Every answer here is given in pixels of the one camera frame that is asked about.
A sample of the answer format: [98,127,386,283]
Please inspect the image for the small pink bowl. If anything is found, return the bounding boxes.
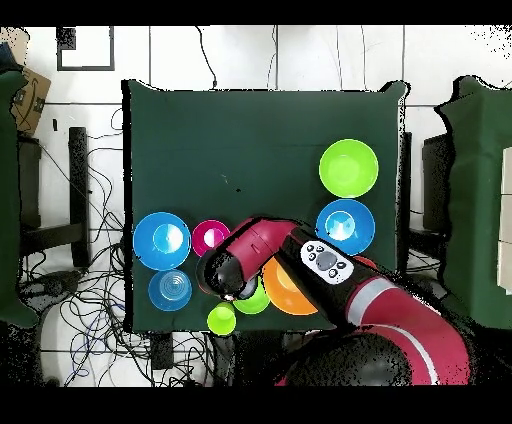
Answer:
[191,218,232,258]

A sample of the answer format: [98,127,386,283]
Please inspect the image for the dark green table cloth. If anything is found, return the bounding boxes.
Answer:
[121,78,409,333]

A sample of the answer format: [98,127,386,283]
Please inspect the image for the large green bowl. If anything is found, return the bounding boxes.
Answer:
[318,138,380,199]

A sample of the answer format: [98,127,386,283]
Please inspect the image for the small ribbed blue bowl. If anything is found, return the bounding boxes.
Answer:
[147,268,193,313]

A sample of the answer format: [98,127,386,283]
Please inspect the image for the green cup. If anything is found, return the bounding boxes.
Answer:
[206,301,238,337]

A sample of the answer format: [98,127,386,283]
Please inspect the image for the small green bowl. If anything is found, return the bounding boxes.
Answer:
[232,279,272,316]

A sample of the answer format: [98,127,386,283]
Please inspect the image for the black square frame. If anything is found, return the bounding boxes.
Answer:
[56,26,116,72]

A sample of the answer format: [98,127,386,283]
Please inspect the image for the black floor cable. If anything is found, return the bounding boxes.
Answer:
[194,26,218,90]

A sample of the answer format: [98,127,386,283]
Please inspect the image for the large yellow bowl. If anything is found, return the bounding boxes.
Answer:
[261,255,319,317]

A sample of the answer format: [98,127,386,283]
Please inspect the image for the black floor stand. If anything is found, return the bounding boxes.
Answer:
[17,126,91,269]

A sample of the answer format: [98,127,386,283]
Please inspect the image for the large blue bowl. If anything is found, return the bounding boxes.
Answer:
[132,211,192,272]
[315,198,377,257]

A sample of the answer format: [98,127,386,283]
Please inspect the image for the cardboard box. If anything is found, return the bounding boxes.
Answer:
[9,65,52,138]

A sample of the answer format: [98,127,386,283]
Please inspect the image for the green cloth covered table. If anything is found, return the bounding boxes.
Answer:
[0,69,39,329]
[435,75,512,329]

